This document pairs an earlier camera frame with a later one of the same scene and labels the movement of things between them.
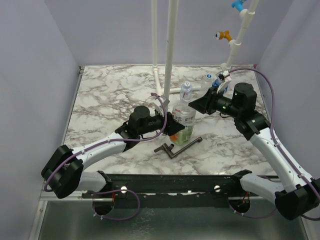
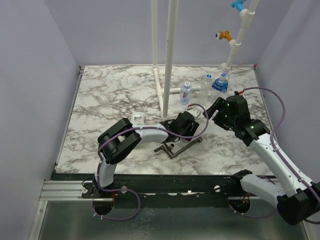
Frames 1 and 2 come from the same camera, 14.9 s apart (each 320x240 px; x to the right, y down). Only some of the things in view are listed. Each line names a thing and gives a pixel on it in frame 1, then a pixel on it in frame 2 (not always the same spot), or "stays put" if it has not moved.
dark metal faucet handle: x=168 y=148 stays put
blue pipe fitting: x=238 y=4 stays put
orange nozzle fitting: x=225 y=34 stays put
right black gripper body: x=209 y=100 to x=216 y=110
